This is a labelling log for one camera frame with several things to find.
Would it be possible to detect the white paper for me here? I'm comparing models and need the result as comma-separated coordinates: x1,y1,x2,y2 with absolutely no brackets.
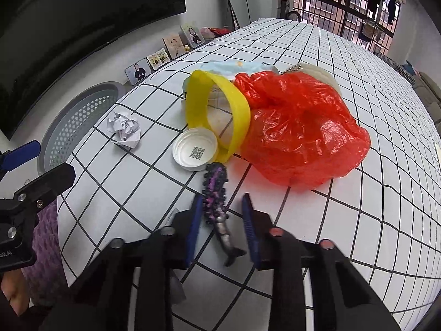
106,110,142,149

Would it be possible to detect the light blue wipes packet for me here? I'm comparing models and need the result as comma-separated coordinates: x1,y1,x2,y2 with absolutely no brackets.
182,60,279,92

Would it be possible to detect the purple spiked toy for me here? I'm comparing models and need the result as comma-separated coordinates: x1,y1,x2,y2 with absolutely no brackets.
201,162,247,268

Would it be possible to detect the red plastic bag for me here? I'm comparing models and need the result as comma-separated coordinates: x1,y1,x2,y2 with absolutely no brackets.
233,71,372,192

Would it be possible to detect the purple knitted cloth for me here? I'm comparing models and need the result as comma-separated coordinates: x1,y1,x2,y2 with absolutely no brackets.
21,200,69,307

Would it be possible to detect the beige plush ball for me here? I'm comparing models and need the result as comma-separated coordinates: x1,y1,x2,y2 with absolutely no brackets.
283,63,341,94

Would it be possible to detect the yellow plastic ring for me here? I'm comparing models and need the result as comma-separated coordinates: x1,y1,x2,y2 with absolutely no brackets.
185,70,251,163

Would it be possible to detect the pink photo frame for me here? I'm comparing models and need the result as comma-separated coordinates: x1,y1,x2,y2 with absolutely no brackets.
163,33,188,60

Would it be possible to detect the white checked bed sheet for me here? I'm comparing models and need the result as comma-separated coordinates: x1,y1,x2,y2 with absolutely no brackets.
57,18,441,331

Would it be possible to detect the tall white photo frame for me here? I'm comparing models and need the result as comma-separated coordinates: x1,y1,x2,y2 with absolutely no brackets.
180,22,205,49

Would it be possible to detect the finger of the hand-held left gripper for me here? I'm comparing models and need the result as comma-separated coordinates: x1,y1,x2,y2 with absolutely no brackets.
14,163,76,222
0,140,42,180

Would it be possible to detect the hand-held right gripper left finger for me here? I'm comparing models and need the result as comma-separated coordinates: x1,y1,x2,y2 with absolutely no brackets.
41,193,205,331

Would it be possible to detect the white plastic lid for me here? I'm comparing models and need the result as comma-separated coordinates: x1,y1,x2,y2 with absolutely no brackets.
172,127,218,171

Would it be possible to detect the black curved television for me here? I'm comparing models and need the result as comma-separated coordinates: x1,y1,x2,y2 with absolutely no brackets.
0,0,188,142

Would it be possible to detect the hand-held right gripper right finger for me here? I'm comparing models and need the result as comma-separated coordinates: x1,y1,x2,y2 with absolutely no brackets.
241,193,402,331

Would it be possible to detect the photo frame with dark-suited figure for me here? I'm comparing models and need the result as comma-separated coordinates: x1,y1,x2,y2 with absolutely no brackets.
125,61,151,85

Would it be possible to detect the black window grille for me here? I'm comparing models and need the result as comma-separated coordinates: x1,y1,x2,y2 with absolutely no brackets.
293,0,402,47

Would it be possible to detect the person's left hand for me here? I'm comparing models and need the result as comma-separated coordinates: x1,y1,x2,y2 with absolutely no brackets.
0,272,31,318

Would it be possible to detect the scalloped cartoon photo frame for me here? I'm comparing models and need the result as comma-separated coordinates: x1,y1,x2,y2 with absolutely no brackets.
146,50,171,70

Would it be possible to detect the grey perforated laundry basket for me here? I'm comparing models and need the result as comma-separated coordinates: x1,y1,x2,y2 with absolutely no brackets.
37,81,126,175

